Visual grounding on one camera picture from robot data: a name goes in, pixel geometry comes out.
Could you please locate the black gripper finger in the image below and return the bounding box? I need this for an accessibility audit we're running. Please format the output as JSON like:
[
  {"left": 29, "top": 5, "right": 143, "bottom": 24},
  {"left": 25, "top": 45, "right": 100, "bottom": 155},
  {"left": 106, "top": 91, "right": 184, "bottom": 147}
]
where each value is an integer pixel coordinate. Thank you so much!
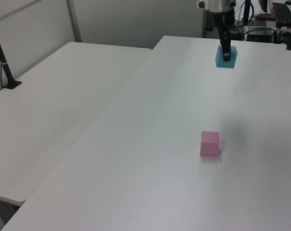
[{"left": 218, "top": 27, "right": 232, "bottom": 63}]

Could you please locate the black keyboard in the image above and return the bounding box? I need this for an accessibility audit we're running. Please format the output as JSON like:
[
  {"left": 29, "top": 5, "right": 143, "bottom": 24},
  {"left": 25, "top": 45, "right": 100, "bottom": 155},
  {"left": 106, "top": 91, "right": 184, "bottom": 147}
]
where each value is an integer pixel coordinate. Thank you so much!
[{"left": 272, "top": 2, "right": 291, "bottom": 23}]

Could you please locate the black monitor stand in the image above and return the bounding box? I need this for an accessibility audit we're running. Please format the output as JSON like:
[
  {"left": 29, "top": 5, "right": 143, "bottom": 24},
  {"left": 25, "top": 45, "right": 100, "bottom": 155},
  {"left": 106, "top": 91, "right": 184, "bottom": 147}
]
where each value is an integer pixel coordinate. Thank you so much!
[{"left": 242, "top": 0, "right": 267, "bottom": 26}]

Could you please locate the blue cube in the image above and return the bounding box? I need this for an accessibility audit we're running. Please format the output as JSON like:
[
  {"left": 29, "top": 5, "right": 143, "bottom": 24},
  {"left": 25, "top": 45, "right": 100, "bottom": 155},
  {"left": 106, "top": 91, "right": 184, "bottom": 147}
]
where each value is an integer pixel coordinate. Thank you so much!
[{"left": 215, "top": 44, "right": 238, "bottom": 69}]

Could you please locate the black computer box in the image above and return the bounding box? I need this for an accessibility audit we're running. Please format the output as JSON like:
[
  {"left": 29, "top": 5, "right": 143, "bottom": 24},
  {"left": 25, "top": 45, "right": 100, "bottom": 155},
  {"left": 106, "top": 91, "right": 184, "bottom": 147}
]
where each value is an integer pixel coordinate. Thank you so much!
[{"left": 246, "top": 28, "right": 274, "bottom": 44}]

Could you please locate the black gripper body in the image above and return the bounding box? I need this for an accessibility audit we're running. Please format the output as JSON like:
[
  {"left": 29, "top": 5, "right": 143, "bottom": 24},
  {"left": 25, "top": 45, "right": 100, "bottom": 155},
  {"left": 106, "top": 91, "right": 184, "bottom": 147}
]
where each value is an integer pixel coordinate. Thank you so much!
[{"left": 211, "top": 9, "right": 236, "bottom": 30}]

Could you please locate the brown flat case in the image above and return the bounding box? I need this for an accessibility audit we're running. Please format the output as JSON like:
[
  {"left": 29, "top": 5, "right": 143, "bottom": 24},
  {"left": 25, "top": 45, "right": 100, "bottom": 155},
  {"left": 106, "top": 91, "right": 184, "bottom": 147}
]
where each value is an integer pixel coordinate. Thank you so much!
[{"left": 254, "top": 13, "right": 279, "bottom": 21}]

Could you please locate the black camera stand pole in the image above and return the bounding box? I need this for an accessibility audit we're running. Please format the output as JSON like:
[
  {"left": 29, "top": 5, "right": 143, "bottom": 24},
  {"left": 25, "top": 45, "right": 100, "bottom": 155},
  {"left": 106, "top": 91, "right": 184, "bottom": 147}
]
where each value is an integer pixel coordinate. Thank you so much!
[{"left": 0, "top": 19, "right": 23, "bottom": 90}]

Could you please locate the pink cube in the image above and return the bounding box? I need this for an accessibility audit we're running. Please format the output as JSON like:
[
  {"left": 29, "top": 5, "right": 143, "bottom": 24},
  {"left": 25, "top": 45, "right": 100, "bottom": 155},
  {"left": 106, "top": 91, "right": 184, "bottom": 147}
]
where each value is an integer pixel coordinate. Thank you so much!
[{"left": 199, "top": 130, "right": 220, "bottom": 157}]

